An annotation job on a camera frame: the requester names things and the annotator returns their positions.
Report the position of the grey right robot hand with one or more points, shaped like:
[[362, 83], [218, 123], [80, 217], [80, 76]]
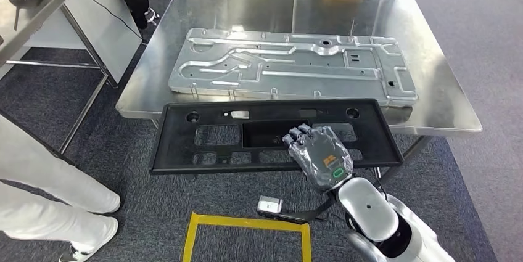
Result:
[[322, 158]]

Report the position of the black plastic plate part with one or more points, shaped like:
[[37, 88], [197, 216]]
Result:
[[175, 145]]

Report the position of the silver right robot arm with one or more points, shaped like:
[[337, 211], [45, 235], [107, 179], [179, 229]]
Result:
[[372, 215]]

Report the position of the stainless steel workbench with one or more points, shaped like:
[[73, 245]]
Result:
[[265, 11]]

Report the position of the stamped silver metal panel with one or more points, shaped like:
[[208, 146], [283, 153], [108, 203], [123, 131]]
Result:
[[310, 82]]

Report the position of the yellow floor tape square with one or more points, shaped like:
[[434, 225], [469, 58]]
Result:
[[190, 239]]

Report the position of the white board panel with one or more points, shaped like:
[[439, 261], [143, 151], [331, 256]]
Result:
[[94, 27]]

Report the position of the steel side table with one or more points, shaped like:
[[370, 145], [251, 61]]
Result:
[[28, 15]]

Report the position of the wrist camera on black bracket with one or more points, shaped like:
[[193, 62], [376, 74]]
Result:
[[269, 207]]

